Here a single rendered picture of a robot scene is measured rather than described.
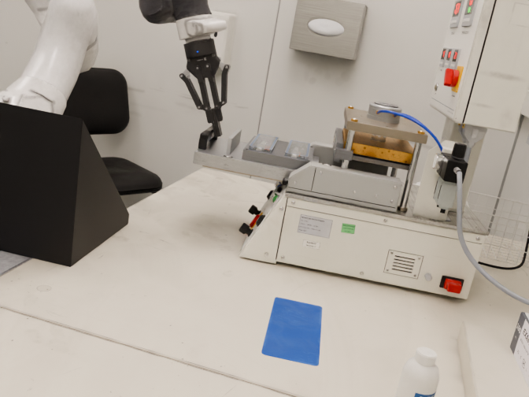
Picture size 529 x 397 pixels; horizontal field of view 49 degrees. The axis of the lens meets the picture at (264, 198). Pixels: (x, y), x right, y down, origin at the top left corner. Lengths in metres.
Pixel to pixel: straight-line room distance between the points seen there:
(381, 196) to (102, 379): 0.72
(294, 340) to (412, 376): 0.30
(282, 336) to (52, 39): 0.83
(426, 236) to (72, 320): 0.77
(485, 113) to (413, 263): 0.37
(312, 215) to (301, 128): 1.60
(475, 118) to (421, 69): 1.52
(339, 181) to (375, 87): 1.56
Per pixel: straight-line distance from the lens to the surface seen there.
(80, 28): 1.43
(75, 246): 1.24
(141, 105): 3.16
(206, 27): 1.39
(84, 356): 0.96
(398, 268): 1.37
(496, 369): 1.09
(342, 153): 1.32
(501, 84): 1.32
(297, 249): 1.35
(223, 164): 1.38
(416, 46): 2.82
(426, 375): 0.84
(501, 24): 1.32
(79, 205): 1.21
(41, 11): 1.57
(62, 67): 1.41
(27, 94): 1.35
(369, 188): 1.31
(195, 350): 1.00
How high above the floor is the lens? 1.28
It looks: 16 degrees down
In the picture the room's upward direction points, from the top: 10 degrees clockwise
